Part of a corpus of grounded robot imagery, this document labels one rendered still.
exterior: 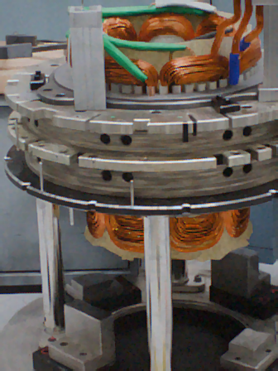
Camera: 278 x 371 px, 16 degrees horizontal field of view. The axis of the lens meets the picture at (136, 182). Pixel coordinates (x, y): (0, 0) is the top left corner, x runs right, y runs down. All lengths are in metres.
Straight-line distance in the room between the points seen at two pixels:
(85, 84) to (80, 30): 0.05
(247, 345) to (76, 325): 0.18
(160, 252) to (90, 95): 0.16
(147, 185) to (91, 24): 0.15
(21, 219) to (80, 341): 0.26
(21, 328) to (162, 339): 0.25
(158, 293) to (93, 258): 0.34
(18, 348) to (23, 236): 0.19
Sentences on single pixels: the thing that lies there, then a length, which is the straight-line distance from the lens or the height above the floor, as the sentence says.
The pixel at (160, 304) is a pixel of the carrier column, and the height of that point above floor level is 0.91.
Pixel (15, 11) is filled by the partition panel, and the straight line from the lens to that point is 3.36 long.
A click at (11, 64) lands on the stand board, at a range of 1.25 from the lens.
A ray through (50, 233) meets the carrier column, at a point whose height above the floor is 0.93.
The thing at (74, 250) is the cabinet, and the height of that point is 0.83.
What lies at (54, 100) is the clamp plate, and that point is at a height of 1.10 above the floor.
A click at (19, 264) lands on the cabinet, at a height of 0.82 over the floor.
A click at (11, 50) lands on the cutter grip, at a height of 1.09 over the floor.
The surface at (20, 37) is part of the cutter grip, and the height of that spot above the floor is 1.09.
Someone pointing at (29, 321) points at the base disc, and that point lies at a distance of 1.18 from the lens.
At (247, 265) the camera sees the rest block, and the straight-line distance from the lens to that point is 1.15.
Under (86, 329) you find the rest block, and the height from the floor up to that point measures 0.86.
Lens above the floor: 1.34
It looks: 20 degrees down
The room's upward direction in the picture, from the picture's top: 2 degrees counter-clockwise
